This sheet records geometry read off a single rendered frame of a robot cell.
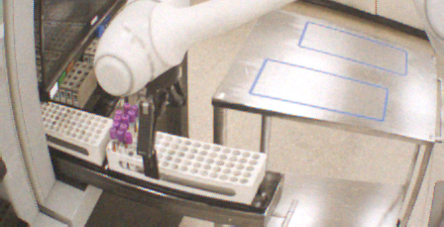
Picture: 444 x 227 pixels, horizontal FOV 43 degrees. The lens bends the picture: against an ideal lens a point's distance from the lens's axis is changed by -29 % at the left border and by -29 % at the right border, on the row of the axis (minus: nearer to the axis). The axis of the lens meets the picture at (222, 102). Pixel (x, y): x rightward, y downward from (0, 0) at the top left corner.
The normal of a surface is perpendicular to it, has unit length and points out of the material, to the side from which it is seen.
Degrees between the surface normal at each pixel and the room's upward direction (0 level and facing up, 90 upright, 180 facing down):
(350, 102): 0
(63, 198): 0
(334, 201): 0
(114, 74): 94
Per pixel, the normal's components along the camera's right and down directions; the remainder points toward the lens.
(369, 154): 0.00, -0.81
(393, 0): -0.29, 0.56
